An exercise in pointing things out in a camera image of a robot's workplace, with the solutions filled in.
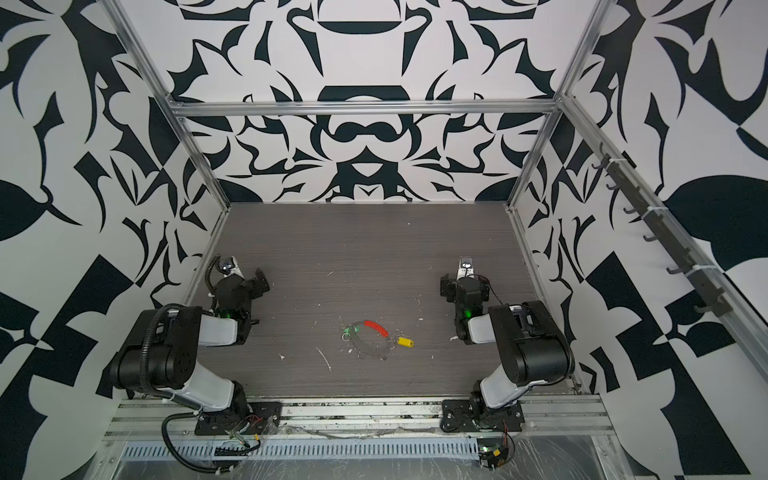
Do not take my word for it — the yellow key tag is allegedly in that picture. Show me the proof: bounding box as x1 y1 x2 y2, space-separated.
396 337 414 348

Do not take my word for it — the red key tag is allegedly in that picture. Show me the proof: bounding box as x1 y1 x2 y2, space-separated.
363 320 389 338

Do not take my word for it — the large wire keyring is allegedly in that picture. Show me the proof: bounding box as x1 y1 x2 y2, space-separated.
341 320 396 361

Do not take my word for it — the green key tag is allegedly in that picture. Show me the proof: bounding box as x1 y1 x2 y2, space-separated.
343 324 360 336

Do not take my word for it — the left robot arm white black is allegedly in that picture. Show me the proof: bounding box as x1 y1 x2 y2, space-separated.
108 268 270 417

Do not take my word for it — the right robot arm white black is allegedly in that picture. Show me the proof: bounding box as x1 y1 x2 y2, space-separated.
439 274 575 420

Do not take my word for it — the small circuit board green led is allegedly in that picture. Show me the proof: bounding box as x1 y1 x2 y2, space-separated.
478 436 516 470

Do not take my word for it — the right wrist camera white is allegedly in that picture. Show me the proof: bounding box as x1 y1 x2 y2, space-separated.
457 257 475 279

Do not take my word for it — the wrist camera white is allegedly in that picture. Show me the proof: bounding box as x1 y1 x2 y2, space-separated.
457 257 475 279
216 257 243 277

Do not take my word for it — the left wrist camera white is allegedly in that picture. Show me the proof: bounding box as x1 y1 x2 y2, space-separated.
216 257 243 277

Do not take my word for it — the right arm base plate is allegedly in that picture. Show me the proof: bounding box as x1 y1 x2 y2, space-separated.
440 400 525 433

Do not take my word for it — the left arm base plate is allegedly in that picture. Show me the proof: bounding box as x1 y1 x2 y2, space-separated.
194 401 283 436

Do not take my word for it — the black corrugated cable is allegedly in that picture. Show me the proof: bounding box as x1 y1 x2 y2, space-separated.
160 411 262 475

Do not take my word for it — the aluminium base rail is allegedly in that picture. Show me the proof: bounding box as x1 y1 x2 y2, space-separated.
104 394 616 442

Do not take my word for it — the white slotted cable duct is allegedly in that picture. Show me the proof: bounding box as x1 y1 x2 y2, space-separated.
119 437 481 462

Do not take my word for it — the wall hook rack dark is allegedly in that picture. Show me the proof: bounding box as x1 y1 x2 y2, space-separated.
593 146 733 317

